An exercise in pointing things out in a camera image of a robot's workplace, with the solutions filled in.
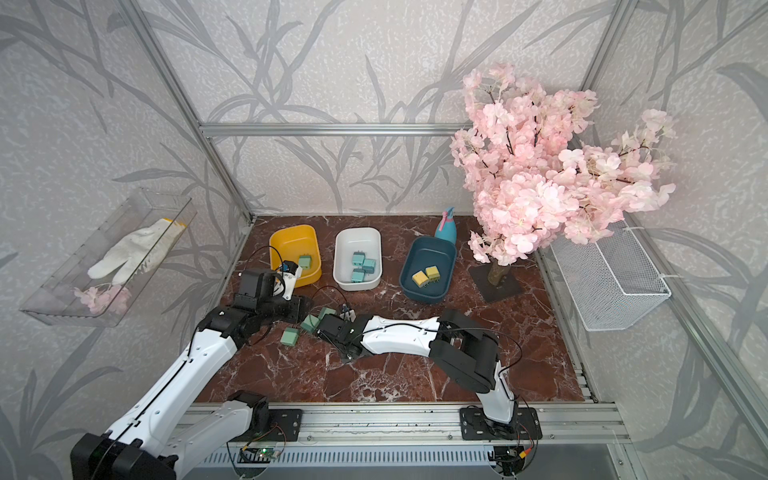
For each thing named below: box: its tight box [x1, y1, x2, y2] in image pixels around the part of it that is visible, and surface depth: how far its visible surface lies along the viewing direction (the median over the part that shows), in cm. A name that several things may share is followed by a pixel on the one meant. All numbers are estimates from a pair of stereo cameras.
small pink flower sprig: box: [74, 285, 132, 314], surface depth 60 cm
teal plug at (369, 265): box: [362, 258, 376, 274], surface depth 106 cm
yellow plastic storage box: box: [269, 225, 322, 288], surface depth 111 cm
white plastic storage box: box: [332, 228, 383, 291], surface depth 109 cm
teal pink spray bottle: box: [436, 207, 457, 244], surface depth 104 cm
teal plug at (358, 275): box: [352, 268, 365, 283], surface depth 104 cm
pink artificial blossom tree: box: [451, 65, 675, 287], surface depth 56 cm
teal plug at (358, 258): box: [352, 250, 366, 266], surface depth 107 cm
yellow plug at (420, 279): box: [412, 270, 429, 288], surface depth 101 cm
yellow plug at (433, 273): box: [425, 265, 440, 283], surface depth 102 cm
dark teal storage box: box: [399, 236, 457, 303], surface depth 105 cm
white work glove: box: [88, 218, 187, 285], surface depth 68 cm
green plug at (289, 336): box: [280, 327, 299, 346], surface depth 89 cm
